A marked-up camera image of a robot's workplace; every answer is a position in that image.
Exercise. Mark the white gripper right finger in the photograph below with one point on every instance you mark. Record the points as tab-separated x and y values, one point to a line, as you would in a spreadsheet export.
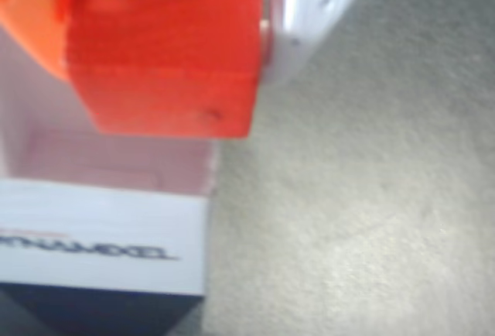
309	3

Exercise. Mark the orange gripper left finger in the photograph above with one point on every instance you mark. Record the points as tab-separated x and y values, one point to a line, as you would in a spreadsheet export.
31	3

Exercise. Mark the red cube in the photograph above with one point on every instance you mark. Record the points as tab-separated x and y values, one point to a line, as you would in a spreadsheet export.
162	61

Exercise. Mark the white cardboard box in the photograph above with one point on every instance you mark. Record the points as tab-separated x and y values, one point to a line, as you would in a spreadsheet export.
96	227

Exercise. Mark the black table mat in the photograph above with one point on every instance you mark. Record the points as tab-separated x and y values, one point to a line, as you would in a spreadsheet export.
348	196

